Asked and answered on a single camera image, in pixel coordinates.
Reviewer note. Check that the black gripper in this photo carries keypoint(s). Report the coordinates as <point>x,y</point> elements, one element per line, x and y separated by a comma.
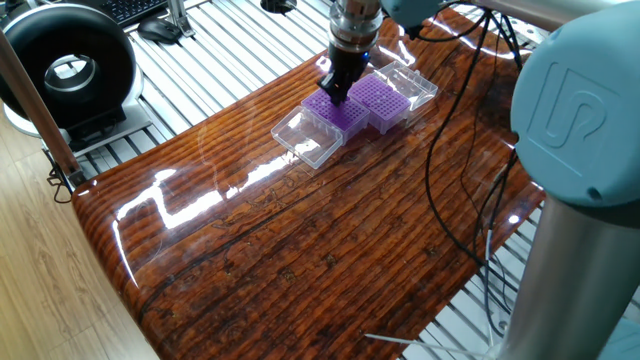
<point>349,65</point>

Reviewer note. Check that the purple tip holder clear lid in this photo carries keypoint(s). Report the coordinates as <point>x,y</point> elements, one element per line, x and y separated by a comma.
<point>385,105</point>
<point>307,137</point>

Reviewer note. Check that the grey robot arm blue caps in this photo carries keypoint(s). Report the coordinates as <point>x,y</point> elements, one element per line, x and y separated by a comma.
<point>575,110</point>

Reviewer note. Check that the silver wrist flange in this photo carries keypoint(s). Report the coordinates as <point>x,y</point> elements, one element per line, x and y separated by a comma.
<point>355,25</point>

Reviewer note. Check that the black round disc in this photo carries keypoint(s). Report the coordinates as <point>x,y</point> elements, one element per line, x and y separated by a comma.
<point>277,5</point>

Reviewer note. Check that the glossy wood grain sheet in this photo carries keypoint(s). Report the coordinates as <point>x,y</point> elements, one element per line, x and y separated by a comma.
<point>300,250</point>

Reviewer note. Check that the black computer mouse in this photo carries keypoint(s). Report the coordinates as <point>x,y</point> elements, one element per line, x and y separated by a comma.
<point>159,30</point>

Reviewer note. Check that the perforated metal plate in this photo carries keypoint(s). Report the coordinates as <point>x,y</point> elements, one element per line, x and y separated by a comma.
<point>537,35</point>

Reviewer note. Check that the black computer keyboard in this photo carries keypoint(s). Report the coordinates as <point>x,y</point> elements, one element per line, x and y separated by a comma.
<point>130,9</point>

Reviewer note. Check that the small aluminium bracket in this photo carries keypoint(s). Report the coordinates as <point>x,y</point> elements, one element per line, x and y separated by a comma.
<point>177,17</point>

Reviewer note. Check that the brown frame post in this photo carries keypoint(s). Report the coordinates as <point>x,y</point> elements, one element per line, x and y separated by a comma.
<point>35,105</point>

